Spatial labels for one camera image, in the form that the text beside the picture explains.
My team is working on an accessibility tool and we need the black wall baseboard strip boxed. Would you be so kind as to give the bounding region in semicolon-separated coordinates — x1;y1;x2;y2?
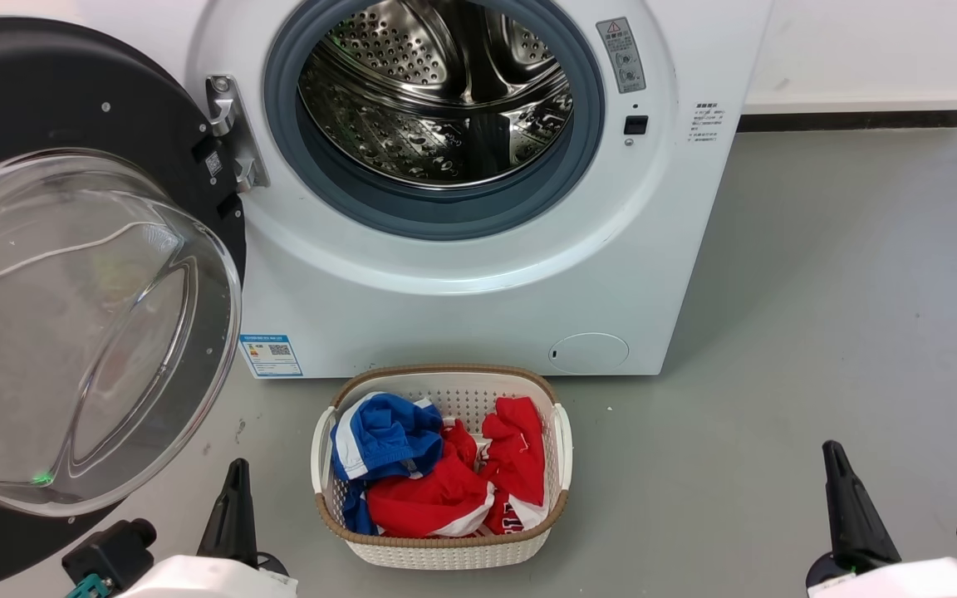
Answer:
738;110;957;134

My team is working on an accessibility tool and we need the round white filter cover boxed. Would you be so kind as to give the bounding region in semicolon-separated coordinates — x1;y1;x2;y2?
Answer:
548;333;631;374

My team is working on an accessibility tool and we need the blue white garment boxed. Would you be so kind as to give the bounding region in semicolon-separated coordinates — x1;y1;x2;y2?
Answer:
330;392;444;536

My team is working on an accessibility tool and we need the white front-load washing machine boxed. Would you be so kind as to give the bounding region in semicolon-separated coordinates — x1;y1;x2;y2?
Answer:
80;0;776;380

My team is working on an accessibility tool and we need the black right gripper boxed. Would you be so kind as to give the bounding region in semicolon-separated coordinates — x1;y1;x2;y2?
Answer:
807;440;903;589

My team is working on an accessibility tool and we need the white woven laundry basket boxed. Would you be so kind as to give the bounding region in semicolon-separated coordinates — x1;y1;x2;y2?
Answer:
311;364;574;571

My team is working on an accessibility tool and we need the plain red garment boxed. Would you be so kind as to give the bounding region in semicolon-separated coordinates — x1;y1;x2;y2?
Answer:
480;396;547;507

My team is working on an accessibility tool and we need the red garment white trim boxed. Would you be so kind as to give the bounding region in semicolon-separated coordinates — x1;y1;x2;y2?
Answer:
365;419;550;538

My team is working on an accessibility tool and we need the steel perforated washer drum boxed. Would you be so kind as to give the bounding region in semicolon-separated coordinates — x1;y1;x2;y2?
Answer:
297;0;572;188

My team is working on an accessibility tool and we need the small printed text sticker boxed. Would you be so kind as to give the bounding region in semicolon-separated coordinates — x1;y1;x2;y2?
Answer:
690;102;727;146

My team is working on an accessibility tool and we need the blue energy label sticker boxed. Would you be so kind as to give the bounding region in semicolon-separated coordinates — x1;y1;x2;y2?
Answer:
239;334;303;379

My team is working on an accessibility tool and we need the black round glass washer door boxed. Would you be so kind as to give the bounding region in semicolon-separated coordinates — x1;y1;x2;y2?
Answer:
0;17;248;572

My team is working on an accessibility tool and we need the grey warning label sticker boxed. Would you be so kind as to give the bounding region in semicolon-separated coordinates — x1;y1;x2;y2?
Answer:
596;17;647;94

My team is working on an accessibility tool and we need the white wall ledge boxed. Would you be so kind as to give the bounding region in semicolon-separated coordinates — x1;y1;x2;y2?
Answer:
743;90;957;115

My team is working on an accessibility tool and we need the silver metal door hinge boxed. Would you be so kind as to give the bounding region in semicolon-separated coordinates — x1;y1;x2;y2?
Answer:
205;74;271;194

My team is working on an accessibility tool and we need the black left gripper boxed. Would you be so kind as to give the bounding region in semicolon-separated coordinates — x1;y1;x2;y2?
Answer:
197;458;289;576

